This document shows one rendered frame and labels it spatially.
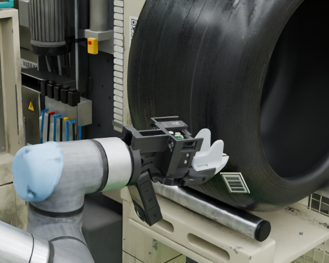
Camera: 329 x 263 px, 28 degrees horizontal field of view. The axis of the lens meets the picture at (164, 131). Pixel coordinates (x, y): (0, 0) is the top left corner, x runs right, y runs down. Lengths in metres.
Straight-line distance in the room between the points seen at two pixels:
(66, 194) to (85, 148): 0.07
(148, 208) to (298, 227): 0.64
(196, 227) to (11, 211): 0.52
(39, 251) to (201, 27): 0.55
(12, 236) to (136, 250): 1.00
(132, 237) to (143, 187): 0.78
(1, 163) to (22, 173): 0.78
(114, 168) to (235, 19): 0.38
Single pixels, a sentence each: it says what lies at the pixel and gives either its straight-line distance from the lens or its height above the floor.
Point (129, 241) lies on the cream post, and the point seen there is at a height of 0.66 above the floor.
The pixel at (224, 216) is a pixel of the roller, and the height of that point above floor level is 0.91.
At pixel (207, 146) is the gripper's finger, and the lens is 1.06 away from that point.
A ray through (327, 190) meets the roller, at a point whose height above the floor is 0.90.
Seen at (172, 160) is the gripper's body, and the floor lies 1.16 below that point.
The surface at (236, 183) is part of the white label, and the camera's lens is 1.22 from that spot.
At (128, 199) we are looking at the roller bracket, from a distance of 1.52.
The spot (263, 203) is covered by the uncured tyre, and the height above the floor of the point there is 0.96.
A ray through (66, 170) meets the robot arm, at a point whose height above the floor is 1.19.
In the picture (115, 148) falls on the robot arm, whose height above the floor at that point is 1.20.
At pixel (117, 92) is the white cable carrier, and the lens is 1.65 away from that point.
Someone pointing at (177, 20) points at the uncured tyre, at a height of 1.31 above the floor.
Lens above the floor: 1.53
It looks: 20 degrees down
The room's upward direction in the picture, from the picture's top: 2 degrees clockwise
